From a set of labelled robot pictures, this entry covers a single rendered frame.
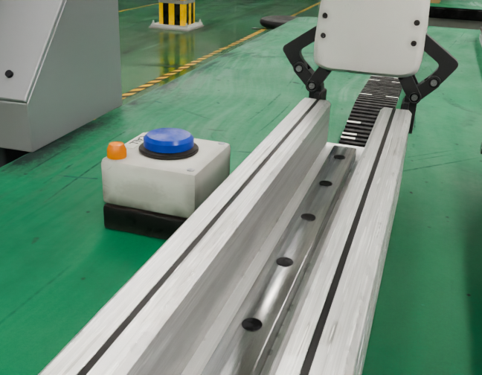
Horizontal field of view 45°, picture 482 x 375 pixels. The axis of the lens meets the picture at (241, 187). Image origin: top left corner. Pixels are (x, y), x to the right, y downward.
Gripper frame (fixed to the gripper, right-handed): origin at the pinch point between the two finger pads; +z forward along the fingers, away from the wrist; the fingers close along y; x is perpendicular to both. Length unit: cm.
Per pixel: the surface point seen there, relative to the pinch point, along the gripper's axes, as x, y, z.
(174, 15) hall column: -569, 279, 67
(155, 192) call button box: 21.2, 12.2, 1.3
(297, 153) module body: 18.2, 2.3, -2.3
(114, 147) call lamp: 20.8, 15.9, -1.5
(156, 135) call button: 18.0, 13.7, -2.0
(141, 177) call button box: 21.2, 13.4, 0.3
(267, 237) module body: 25.7, 2.2, 0.9
